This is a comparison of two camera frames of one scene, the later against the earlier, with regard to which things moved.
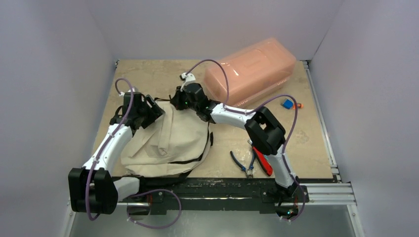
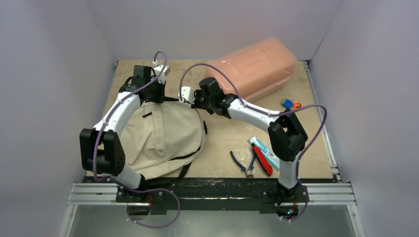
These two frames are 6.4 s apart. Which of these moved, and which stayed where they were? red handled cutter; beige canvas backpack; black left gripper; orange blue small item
Moved: black left gripper
Stayed: red handled cutter; beige canvas backpack; orange blue small item
